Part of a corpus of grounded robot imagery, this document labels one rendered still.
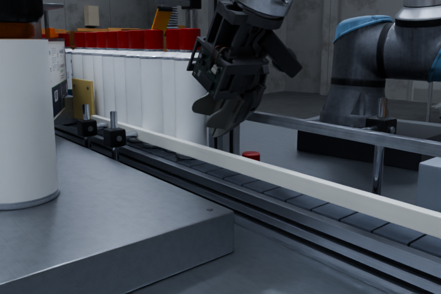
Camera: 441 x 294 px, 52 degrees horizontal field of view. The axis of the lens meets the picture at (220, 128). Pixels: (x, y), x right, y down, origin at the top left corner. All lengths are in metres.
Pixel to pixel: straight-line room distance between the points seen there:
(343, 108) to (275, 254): 0.52
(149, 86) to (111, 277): 0.42
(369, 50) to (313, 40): 8.73
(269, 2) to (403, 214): 0.28
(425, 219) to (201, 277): 0.22
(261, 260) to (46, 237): 0.22
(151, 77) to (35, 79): 0.29
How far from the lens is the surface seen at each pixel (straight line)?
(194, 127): 0.71
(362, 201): 0.48
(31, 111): 0.54
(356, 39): 0.99
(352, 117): 0.98
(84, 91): 1.00
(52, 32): 1.06
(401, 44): 0.96
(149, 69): 0.78
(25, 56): 0.54
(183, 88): 0.70
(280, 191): 0.58
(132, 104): 0.84
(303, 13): 9.84
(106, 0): 11.41
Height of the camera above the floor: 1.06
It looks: 11 degrees down
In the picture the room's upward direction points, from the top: straight up
